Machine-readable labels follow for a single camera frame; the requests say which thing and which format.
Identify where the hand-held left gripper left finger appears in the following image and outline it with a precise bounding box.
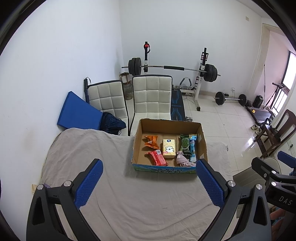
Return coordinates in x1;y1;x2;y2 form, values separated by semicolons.
26;158;104;241

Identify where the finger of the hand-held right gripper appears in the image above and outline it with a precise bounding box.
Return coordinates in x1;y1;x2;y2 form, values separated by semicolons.
277;151;296;167
251;157;281;186

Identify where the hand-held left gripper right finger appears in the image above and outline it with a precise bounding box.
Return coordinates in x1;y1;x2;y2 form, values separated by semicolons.
195;159;272;241

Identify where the sock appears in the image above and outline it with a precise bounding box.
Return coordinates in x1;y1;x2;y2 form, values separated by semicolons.
176;151;197;168

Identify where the long blue white packet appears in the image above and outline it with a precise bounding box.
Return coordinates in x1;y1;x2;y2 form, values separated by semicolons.
188;134;198;163

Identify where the green snack packet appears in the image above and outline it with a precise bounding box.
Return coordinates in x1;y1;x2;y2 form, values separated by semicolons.
179;134;191;155

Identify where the yellow white tissue pack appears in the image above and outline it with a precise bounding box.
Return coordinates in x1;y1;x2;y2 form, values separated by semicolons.
162;138;177;159

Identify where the red snack packet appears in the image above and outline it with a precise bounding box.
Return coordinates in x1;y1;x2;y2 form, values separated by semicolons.
145;150;168;166

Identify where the cardboard box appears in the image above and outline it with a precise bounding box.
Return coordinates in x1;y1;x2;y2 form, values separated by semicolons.
131;118;208;174

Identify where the orange snack packet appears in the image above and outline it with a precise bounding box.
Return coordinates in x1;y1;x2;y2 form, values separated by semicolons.
144;135;159;149

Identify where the person's right hand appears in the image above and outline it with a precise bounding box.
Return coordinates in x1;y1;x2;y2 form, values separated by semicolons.
270;208;287;221

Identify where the grey shell chair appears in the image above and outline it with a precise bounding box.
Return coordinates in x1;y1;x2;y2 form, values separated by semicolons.
232;157;284;183

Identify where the black bag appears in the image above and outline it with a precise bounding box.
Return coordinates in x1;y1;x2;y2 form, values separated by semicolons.
264;118;281;137

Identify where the dark wooden chair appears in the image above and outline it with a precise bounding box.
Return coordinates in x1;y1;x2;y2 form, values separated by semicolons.
254;109;296;159

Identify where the treadmill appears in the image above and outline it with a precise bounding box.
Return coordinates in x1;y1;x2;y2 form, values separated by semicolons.
246;82;289;123

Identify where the grey bed sheet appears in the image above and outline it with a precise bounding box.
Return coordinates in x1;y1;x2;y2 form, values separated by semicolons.
40;127;233;241

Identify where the dark blue jacket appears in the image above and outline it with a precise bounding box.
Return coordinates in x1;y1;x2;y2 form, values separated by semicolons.
102;112;127;135

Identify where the black speaker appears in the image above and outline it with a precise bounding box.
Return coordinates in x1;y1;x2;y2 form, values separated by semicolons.
253;95;264;108

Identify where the blue foam mat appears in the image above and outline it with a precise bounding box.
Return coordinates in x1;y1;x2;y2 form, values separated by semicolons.
57;91;104;131

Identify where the thin black pole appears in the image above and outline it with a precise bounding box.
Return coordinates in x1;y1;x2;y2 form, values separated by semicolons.
261;64;266;108

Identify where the short barbell with plates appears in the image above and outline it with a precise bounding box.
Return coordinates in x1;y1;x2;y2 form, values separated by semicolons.
214;91;247;106

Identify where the black blue weight bench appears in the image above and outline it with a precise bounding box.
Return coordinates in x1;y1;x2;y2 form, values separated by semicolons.
171;89;186;121

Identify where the window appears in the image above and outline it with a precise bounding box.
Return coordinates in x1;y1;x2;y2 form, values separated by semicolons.
281;51;296;93

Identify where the narrow white padded chair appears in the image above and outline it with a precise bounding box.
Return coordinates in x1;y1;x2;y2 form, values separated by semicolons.
87;80;129;136

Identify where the black blue rod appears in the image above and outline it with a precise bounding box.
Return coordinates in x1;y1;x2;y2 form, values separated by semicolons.
84;77;90;102

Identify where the wide white padded chair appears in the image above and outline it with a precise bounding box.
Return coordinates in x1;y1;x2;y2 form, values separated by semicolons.
129;75;173;137

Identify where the white squat rack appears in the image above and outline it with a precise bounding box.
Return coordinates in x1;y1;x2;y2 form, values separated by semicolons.
142;42;208;112

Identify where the long barbell with plates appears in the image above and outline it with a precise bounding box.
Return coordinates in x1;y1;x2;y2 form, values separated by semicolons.
121;57;221;82

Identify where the grey cable handle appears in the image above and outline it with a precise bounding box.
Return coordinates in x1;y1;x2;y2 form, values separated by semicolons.
180;77;192;90

